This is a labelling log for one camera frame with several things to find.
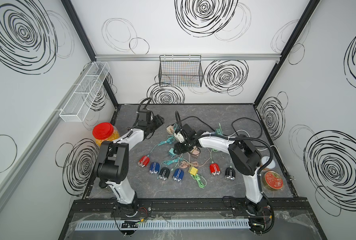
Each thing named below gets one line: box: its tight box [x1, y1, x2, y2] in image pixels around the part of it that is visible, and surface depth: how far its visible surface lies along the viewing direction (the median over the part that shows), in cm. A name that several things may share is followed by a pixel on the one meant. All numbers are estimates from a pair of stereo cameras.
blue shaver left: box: [149, 161, 160, 174], surface depth 86 cm
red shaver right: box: [209, 163, 221, 176], surface depth 86 cm
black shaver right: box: [224, 167, 236, 181], surface depth 84 cm
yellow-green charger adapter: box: [188, 166, 199, 176], surface depth 85 cm
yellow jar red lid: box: [92, 122, 120, 147], surface depth 82 cm
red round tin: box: [262, 170, 284, 191], surface depth 81 cm
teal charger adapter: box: [168, 147, 176, 158], surface depth 92 cm
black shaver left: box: [159, 167, 170, 181], surface depth 84 cm
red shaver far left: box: [138, 155, 150, 168], surface depth 89 cm
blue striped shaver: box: [172, 168, 185, 182], surface depth 84 cm
